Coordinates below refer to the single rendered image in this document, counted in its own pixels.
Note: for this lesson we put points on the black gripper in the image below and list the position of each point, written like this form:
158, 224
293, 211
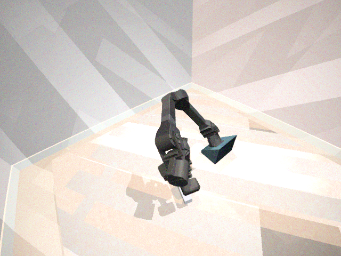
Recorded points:
192, 186

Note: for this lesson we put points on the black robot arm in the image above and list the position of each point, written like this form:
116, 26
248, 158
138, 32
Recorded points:
175, 166

